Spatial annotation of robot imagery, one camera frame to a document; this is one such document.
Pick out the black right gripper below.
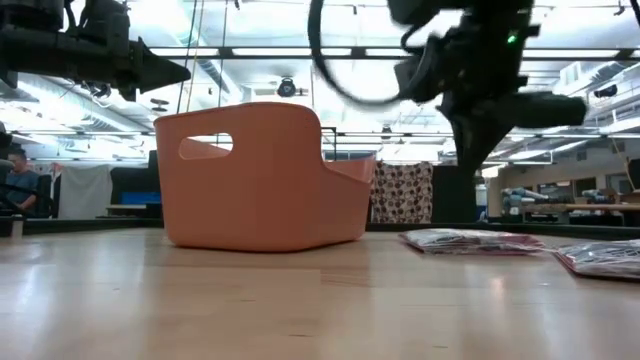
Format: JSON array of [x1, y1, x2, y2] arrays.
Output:
[[393, 14, 589, 174]]

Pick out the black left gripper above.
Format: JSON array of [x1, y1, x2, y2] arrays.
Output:
[[64, 0, 193, 103]]

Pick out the red popcorn bag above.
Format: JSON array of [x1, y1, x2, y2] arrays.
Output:
[[398, 227, 547, 257], [552, 239, 640, 281]]

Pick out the orange plastic basket with handle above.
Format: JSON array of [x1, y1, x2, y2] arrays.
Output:
[[153, 101, 377, 253]]

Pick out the wooden workbench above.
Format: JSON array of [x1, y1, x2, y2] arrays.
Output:
[[487, 162, 640, 214]]

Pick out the black upright panel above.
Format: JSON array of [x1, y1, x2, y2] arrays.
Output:
[[431, 164, 477, 224]]

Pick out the blue box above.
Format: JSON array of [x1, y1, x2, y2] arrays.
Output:
[[119, 192, 162, 206]]

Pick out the white hanging cloth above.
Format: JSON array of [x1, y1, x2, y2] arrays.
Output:
[[52, 164, 113, 220]]

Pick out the brown dotted patterned cloth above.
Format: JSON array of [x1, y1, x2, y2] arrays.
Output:
[[370, 160, 434, 225]]

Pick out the person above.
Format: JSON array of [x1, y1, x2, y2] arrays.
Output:
[[3, 148, 41, 214]]

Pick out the dark hanging cable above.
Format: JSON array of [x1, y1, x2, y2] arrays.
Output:
[[217, 0, 229, 107], [175, 0, 200, 114]]

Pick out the thin black horizontal rail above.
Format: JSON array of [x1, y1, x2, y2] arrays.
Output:
[[0, 130, 640, 140]]

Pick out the black overhead frame bar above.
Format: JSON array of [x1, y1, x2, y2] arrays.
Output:
[[149, 46, 640, 62]]

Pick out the round black ceiling camera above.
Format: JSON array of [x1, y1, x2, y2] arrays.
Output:
[[276, 76, 298, 99]]

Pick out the black table edge rail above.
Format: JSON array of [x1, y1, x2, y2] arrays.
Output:
[[0, 215, 640, 242]]

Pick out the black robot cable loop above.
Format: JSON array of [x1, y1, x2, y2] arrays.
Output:
[[307, 0, 444, 108]]

